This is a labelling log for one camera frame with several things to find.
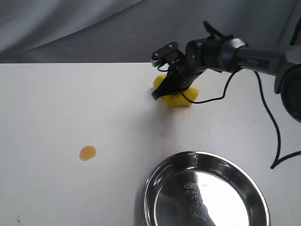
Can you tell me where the yellow sponge block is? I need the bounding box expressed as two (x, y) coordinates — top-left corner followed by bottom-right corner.
(153, 74), (199, 107)

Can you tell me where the grey backdrop cloth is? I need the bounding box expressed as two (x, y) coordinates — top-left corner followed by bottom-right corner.
(0, 0), (301, 63)

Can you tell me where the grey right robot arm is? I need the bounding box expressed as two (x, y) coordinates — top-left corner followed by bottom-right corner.
(151, 36), (301, 121)

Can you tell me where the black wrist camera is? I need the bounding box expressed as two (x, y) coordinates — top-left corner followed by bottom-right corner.
(150, 42), (184, 68)

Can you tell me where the black stand pole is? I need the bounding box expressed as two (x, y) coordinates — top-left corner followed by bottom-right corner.
(284, 0), (301, 60)

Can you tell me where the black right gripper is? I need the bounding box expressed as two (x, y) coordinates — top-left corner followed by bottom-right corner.
(151, 39), (223, 100)

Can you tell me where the round stainless steel plate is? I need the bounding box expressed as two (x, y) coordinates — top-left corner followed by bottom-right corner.
(141, 151), (271, 226)

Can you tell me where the orange liquid spill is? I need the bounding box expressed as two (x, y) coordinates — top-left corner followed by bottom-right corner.
(79, 145), (97, 161)

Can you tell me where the black camera cable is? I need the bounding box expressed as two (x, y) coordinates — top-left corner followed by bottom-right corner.
(156, 20), (301, 170)

